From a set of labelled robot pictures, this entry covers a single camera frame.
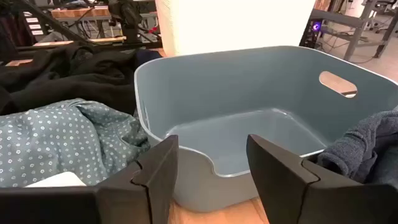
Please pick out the grey metal desk frame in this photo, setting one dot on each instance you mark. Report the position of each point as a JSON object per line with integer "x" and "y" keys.
{"x": 354, "y": 21}

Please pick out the wooden top workbench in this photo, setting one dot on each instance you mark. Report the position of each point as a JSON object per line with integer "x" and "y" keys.
{"x": 81, "y": 13}

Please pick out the blue-grey plastic bin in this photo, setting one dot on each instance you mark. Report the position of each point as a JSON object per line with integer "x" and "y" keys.
{"x": 217, "y": 93}

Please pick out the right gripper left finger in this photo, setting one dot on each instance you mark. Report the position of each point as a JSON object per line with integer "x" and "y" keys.
{"x": 124, "y": 199}

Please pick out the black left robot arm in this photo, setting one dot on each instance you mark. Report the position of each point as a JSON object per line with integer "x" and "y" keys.
{"x": 126, "y": 15}

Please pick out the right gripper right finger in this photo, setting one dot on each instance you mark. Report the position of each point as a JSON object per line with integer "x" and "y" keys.
{"x": 298, "y": 193}

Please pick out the dark blue fleece cloth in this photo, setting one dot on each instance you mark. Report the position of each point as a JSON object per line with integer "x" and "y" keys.
{"x": 367, "y": 143}

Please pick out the computer tower with purple light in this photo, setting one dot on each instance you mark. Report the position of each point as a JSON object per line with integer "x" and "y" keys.
{"x": 312, "y": 29}

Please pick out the teal flower-print cloth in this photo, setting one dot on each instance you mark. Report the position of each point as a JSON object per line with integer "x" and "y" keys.
{"x": 62, "y": 137}

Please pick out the navy blue cloth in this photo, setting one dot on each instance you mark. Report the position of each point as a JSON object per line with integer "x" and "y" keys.
{"x": 149, "y": 55}

